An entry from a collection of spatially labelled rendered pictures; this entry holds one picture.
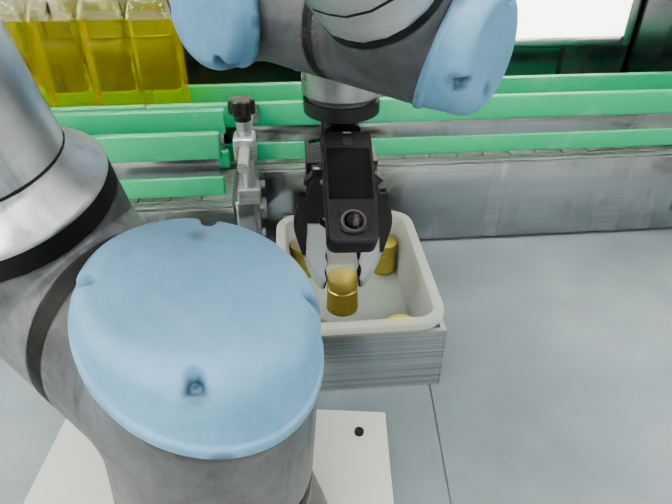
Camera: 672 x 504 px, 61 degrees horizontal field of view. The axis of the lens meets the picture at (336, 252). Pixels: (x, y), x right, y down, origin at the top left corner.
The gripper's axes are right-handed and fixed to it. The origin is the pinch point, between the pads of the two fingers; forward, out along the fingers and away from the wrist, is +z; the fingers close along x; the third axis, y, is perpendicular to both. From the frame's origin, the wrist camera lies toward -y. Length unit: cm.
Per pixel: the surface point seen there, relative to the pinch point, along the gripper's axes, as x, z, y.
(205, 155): 14.9, -9.7, 12.4
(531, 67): -35, -10, 43
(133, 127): 24.5, -10.5, 19.7
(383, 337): -3.6, 1.7, -7.3
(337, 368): 1.1, 5.8, -7.3
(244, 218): 11.0, -2.1, 10.6
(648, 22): -52, -16, 42
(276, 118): 6.8, -10.2, 22.0
